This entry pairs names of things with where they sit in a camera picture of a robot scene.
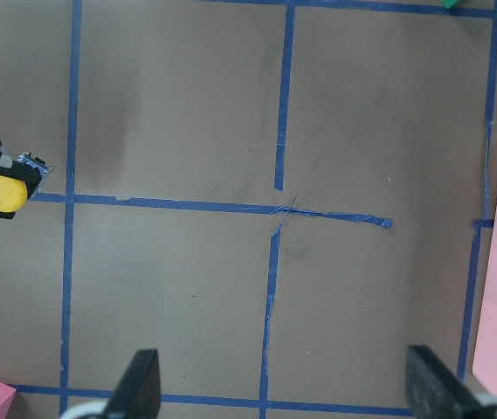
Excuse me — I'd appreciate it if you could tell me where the yellow push button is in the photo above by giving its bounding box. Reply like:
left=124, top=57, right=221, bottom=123
left=0, top=152, right=53, bottom=213

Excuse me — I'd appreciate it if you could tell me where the green cube far corner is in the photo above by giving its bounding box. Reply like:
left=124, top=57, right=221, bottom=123
left=440, top=0, right=463, bottom=10

